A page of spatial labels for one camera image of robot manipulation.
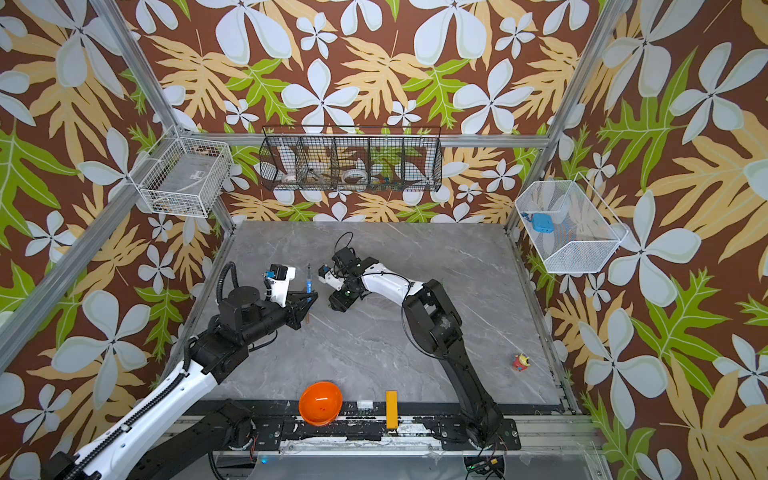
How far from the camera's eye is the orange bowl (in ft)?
2.42

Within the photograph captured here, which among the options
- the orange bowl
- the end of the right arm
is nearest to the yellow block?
the orange bowl

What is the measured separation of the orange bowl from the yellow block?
0.42ft

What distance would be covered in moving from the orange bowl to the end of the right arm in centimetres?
23

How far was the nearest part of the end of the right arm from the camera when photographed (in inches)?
29.5

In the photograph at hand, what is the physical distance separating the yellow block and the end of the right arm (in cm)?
27

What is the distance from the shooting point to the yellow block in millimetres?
766

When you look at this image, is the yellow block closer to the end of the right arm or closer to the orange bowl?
the orange bowl
